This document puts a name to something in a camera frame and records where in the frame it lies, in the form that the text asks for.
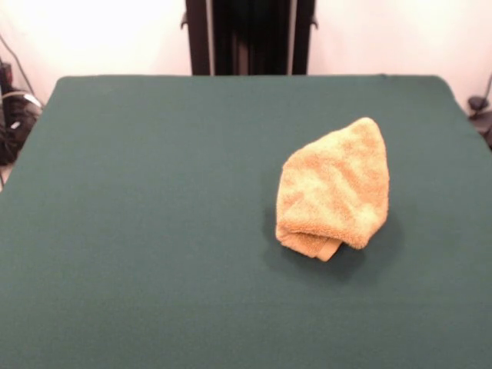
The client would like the tan terry towel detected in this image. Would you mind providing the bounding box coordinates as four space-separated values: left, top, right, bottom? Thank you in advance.
274 117 392 264

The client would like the dark green table cloth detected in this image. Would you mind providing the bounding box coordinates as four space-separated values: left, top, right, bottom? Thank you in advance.
0 73 492 369

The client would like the dark grey stand base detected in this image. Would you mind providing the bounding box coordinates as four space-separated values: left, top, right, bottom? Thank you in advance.
0 61 42 166
467 95 492 151

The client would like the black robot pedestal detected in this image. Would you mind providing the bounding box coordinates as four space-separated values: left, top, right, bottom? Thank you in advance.
180 0 320 76

